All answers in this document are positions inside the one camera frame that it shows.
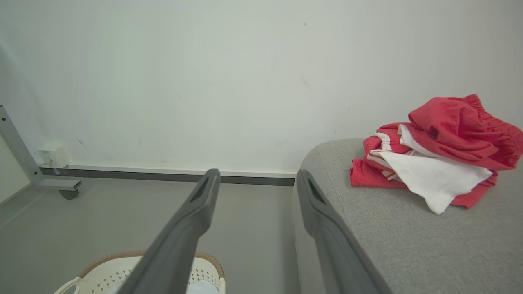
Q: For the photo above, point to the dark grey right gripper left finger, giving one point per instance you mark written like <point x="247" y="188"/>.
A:
<point x="171" y="253"/>

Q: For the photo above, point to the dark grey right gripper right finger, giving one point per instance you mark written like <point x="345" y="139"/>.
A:
<point x="335" y="245"/>

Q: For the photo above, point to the red white striped jersey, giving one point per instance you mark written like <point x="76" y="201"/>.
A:
<point x="433" y="179"/>

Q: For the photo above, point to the red shorts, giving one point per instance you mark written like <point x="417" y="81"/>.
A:
<point x="453" y="122"/>

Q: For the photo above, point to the cream perforated laundry basket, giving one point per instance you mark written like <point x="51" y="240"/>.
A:
<point x="100" y="275"/>

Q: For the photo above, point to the white garment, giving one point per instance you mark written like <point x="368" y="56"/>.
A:
<point x="202" y="288"/>

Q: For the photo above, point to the grey fabric sofa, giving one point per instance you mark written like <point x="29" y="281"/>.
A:
<point x="408" y="249"/>

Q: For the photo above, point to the white and black baseboard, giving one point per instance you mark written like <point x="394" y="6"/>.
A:
<point x="163" y="173"/>

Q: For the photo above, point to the grey metal partition foot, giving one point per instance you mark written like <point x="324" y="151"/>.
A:
<point x="18" y="151"/>

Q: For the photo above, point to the white wall socket box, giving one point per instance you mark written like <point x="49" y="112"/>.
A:
<point x="54" y="155"/>

